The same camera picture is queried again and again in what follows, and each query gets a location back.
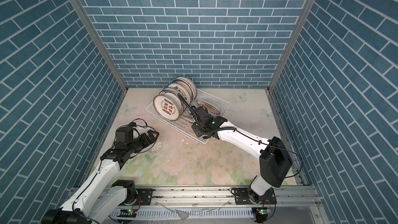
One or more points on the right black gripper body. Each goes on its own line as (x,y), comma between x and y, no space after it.
(198,129)

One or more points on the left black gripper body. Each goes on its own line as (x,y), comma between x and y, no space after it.
(138,144)

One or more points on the left circuit board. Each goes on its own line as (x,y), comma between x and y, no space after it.
(127,213)

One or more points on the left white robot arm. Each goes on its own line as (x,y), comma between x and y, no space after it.
(86,206)

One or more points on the large red-lettered plate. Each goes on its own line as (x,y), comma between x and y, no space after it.
(190,83)
(167,107)
(183,89)

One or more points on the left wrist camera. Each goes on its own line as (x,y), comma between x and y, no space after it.
(123,136)

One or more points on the small orange sunburst plate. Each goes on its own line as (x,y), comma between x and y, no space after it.
(211,109)

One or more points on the back large red-lettered plate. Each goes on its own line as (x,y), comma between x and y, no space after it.
(190,83)

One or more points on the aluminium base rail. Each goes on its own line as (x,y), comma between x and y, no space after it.
(167,202)

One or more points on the circuit board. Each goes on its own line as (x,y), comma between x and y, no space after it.
(261,214)
(127,213)

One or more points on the right circuit board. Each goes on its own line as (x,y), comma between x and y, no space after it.
(261,214)

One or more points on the front large red-lettered plate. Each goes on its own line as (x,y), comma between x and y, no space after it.
(167,107)

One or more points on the white wire dish rack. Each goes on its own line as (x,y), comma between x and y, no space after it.
(184,122)

